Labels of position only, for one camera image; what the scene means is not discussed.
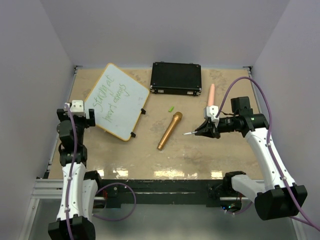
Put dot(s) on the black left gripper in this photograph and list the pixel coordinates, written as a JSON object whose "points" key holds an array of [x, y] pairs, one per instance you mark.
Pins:
{"points": [[83, 119]]}

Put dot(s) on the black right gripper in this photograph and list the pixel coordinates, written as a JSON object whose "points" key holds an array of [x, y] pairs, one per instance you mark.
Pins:
{"points": [[203, 130]]}

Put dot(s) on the white green whiteboard marker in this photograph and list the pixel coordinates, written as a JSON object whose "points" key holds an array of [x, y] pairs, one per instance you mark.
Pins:
{"points": [[190, 133]]}

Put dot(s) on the yellow framed whiteboard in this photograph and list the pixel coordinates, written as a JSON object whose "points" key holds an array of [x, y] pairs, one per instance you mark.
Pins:
{"points": [[117, 100]]}

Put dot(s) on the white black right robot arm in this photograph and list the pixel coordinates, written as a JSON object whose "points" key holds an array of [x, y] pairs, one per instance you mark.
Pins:
{"points": [[279, 196]]}

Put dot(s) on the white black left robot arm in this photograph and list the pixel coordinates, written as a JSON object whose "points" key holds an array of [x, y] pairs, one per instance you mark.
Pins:
{"points": [[74, 218]]}

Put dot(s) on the pink small object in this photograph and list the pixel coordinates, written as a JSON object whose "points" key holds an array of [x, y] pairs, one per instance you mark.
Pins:
{"points": [[211, 96]]}

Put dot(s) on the gold microphone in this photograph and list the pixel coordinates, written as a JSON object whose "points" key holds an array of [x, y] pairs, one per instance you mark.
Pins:
{"points": [[176, 119]]}

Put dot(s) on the black hard case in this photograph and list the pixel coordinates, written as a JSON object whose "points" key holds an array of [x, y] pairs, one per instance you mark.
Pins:
{"points": [[176, 79]]}

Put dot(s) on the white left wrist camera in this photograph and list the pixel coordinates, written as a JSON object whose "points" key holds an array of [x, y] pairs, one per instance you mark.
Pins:
{"points": [[77, 108]]}

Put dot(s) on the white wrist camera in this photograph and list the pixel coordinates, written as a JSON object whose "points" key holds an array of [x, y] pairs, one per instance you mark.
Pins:
{"points": [[77, 108], [211, 113]]}

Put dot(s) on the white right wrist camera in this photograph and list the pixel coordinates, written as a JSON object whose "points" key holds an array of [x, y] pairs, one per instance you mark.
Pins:
{"points": [[211, 113]]}

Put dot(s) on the metal wire easel stand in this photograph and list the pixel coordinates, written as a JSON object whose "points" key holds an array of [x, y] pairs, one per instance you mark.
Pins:
{"points": [[142, 112]]}

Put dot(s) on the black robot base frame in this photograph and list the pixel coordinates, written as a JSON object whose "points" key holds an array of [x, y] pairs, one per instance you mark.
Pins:
{"points": [[208, 192]]}

